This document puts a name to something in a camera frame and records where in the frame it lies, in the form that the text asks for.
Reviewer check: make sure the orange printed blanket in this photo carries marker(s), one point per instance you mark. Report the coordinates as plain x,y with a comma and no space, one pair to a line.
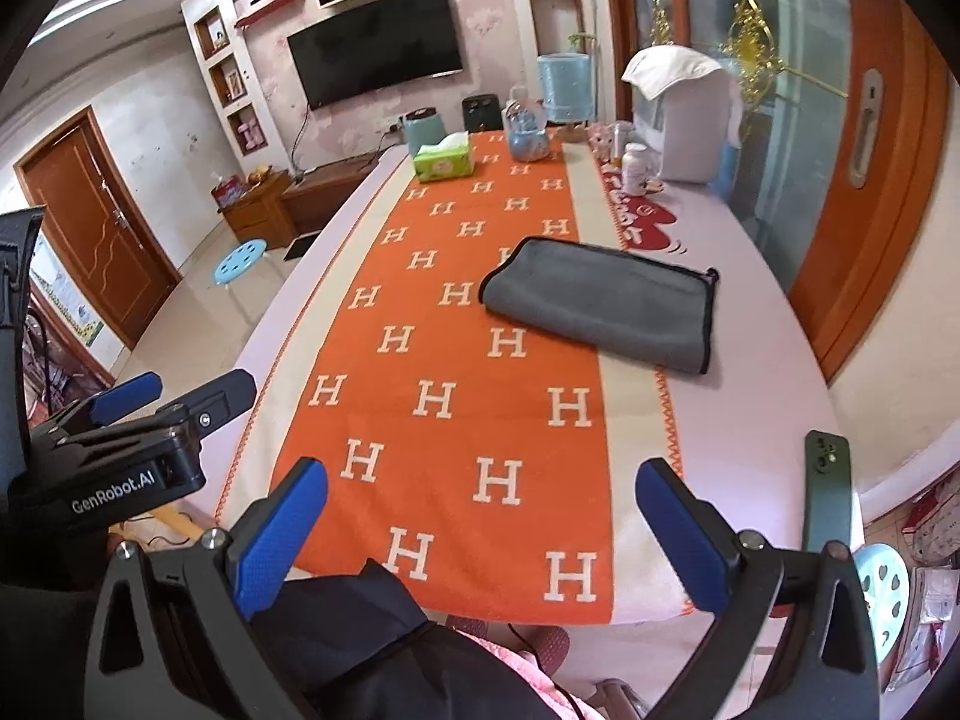
450,330

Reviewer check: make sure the wooden television bench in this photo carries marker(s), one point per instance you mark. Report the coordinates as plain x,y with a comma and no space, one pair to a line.
322,191

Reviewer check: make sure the black floor mat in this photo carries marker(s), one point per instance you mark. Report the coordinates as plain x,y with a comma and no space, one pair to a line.
301,248

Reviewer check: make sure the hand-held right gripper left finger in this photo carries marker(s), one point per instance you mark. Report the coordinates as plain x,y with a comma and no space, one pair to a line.
279,540

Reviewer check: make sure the wall poster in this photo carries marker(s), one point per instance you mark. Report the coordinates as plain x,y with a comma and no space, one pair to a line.
64,292

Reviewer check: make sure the red gift box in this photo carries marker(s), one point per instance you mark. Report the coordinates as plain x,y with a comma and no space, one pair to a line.
229,193

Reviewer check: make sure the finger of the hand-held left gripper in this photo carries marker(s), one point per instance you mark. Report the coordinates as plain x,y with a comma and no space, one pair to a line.
221,394
127,396

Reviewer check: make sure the person's dark clothing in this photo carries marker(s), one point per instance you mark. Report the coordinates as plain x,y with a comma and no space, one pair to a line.
360,637

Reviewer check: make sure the white water dispenser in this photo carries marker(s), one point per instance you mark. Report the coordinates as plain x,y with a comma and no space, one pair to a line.
686,139

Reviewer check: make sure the person's pink clothing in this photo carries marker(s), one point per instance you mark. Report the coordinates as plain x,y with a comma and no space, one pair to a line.
517,671

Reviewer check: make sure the green tissue box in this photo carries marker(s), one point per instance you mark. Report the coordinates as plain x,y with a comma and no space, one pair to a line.
442,161

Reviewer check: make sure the pale blue plastic stool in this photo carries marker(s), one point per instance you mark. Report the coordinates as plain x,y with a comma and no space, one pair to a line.
885,592

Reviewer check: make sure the blue water bucket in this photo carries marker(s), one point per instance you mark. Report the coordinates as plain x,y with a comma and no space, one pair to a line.
564,88

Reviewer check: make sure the teal electric kettle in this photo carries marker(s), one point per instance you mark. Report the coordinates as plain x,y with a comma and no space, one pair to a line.
421,133

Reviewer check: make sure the pile of white packages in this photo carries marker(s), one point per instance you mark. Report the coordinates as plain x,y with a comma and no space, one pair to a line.
934,577

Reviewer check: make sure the blue round stool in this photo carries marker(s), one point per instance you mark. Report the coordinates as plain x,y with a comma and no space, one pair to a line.
240,259

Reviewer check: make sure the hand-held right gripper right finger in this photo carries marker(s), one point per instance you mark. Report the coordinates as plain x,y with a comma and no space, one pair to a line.
684,540

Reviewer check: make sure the grey towel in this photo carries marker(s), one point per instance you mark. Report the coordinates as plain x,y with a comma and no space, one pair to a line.
600,300

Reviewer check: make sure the wooden sliding door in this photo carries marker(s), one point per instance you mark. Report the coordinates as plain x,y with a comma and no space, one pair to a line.
877,255

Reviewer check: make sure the blue glass teapot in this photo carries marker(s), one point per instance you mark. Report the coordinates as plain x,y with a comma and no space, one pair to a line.
525,136

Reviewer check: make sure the white pill bottle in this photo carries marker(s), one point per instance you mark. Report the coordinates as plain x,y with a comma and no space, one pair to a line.
636,169

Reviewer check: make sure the green phone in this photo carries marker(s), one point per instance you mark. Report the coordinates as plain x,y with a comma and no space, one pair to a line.
829,491

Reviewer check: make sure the white folded cloth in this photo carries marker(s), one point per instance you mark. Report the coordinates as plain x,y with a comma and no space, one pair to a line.
667,67

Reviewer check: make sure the black wall television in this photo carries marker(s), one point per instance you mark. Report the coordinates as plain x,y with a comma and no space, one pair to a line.
375,45

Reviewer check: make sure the red wall shelf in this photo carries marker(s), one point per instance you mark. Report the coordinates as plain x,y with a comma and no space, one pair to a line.
266,9

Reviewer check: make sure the small wooden cabinet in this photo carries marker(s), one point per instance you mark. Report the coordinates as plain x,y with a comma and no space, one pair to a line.
259,214

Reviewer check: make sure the brown wooden door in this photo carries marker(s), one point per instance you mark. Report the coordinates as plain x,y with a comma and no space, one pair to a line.
90,225

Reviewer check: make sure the gold hanging ornament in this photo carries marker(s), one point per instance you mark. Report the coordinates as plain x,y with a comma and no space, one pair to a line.
750,22

